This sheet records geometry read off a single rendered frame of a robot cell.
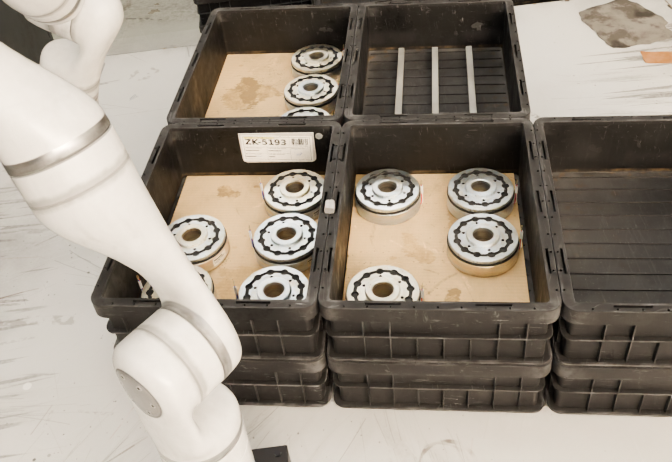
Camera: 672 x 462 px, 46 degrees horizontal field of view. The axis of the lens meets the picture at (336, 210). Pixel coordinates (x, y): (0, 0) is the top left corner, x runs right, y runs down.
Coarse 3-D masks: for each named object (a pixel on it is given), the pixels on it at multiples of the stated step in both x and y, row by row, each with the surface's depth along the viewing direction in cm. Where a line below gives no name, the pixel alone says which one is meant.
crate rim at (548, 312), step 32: (352, 128) 126; (544, 224) 106; (544, 256) 101; (320, 288) 100; (352, 320) 99; (384, 320) 98; (416, 320) 98; (448, 320) 97; (480, 320) 97; (512, 320) 96; (544, 320) 96
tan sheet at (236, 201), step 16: (192, 176) 136; (208, 176) 136; (224, 176) 135; (240, 176) 135; (256, 176) 134; (272, 176) 134; (192, 192) 133; (208, 192) 132; (224, 192) 132; (240, 192) 132; (256, 192) 131; (176, 208) 130; (192, 208) 130; (208, 208) 129; (224, 208) 129; (240, 208) 129; (256, 208) 128; (224, 224) 126; (240, 224) 126; (256, 224) 125; (240, 240) 123; (240, 256) 120; (208, 272) 118; (224, 272) 118; (240, 272) 118; (304, 272) 117; (224, 288) 116
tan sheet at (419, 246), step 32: (352, 224) 123; (416, 224) 122; (448, 224) 122; (512, 224) 120; (352, 256) 118; (384, 256) 118; (416, 256) 117; (448, 288) 112; (480, 288) 111; (512, 288) 111
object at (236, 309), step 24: (336, 144) 123; (312, 264) 104; (96, 288) 104; (312, 288) 100; (96, 312) 103; (120, 312) 102; (144, 312) 101; (240, 312) 100; (264, 312) 99; (288, 312) 99; (312, 312) 99
